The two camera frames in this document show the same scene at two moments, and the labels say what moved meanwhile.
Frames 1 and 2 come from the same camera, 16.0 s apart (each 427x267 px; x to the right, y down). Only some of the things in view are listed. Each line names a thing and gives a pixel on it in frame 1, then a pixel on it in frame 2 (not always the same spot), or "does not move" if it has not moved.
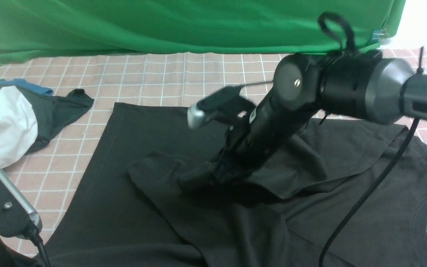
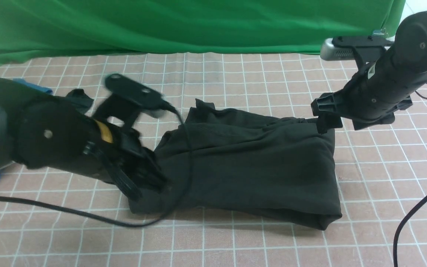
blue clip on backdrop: (376, 34) does not move
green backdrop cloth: (7, 28) does not move
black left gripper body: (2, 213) → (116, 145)
